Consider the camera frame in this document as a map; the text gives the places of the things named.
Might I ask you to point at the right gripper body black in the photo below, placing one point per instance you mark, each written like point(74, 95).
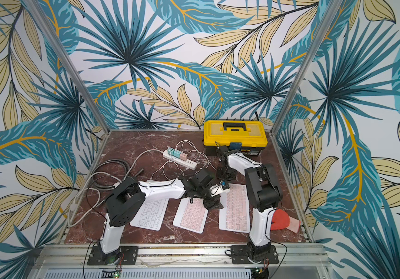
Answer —
point(226, 153)

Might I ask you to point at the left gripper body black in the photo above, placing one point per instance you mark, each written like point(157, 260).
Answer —
point(210, 201)

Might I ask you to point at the white power strip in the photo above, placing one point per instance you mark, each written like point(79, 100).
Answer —
point(185, 163)

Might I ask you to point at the teal usb charger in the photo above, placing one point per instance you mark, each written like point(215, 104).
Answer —
point(177, 153)
point(170, 151)

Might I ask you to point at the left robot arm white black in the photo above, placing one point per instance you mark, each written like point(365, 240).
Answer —
point(127, 198)

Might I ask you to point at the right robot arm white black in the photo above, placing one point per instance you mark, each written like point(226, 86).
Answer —
point(264, 195)

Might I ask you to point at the pink keyboard middle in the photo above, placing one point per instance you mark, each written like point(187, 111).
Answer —
point(191, 215)

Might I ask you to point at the pink keyboard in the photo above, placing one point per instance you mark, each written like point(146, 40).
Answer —
point(235, 214)
point(191, 215)

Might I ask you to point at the pink keyboard right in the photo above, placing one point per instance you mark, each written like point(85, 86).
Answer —
point(235, 214)

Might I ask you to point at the pink usb charger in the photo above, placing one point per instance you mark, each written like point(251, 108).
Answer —
point(183, 156)

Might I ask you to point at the yellow black toolbox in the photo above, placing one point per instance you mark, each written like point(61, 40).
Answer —
point(248, 137)

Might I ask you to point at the red work glove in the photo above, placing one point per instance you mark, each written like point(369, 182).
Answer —
point(281, 220)

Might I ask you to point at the white wireless keyboard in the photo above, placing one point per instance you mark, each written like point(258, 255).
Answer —
point(151, 215)

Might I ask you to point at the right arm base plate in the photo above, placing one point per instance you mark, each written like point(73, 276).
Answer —
point(257, 255)

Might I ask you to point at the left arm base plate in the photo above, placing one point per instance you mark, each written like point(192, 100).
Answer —
point(125, 255)

